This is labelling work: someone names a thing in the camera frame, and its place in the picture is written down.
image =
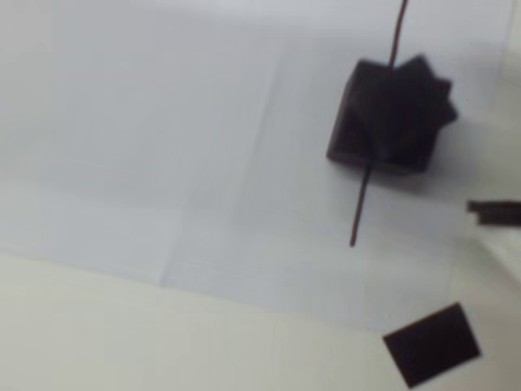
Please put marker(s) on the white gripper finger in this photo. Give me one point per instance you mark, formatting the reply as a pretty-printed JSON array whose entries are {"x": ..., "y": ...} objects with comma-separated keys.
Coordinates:
[{"x": 500, "y": 213}]

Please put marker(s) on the black cube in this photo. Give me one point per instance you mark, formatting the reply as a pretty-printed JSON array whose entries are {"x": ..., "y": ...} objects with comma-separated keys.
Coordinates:
[{"x": 386, "y": 118}]

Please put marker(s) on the black tape piece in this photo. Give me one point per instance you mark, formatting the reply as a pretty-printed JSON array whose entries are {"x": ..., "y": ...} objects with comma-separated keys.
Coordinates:
[{"x": 431, "y": 346}]

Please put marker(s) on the white paper sheet with markings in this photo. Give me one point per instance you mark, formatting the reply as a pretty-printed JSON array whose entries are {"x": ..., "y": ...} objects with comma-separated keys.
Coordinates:
[{"x": 163, "y": 142}]

